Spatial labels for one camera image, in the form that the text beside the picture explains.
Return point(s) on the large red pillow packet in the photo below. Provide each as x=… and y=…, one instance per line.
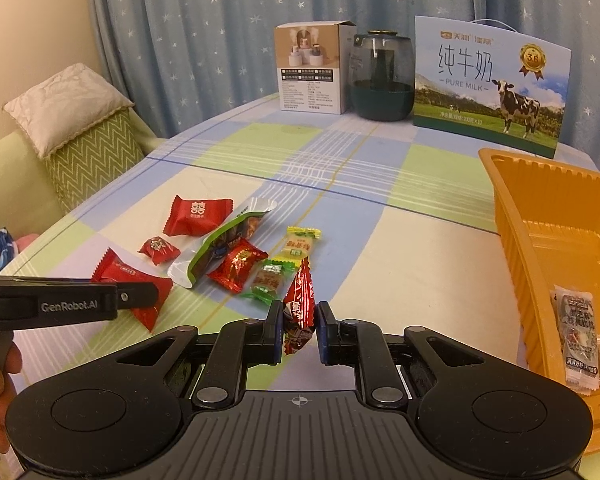
x=115, y=269

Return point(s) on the beige and white product box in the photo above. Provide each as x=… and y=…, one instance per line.
x=310, y=70

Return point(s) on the light green sofa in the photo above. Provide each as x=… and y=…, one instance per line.
x=10, y=180

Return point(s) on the pink object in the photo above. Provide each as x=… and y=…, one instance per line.
x=27, y=241

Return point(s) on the cream pillow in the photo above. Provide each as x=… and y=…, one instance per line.
x=65, y=105

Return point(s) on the green zigzag cushion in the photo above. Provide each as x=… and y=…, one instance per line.
x=95, y=160

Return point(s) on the red candy with gold print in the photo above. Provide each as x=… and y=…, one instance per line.
x=237, y=266

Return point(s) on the small dark red candy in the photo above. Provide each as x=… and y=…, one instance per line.
x=158, y=250

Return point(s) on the orange plastic tray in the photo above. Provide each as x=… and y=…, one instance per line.
x=535, y=240

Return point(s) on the green candy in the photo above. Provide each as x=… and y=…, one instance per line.
x=267, y=281

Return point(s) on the dark green glass humidifier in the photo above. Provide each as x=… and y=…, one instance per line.
x=380, y=85

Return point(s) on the blue star curtain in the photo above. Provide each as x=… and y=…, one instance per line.
x=205, y=35

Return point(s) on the yellow and green candy bar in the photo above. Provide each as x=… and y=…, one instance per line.
x=300, y=244

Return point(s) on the long red candy packet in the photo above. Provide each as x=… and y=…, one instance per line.
x=298, y=305

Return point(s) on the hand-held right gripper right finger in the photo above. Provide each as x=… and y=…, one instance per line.
x=322, y=334

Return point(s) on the milk carton box with cow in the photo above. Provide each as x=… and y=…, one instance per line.
x=485, y=85

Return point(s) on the square red candy packet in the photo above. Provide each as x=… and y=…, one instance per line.
x=197, y=216

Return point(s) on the white printed snack packet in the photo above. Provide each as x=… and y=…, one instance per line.
x=575, y=330

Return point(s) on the green and silver snack pouch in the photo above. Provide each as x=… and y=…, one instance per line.
x=220, y=245

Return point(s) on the checked tablecloth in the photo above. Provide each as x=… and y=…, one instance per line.
x=380, y=230

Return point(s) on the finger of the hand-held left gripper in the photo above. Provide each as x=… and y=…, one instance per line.
x=140, y=294

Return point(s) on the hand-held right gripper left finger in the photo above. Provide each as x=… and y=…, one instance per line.
x=278, y=332

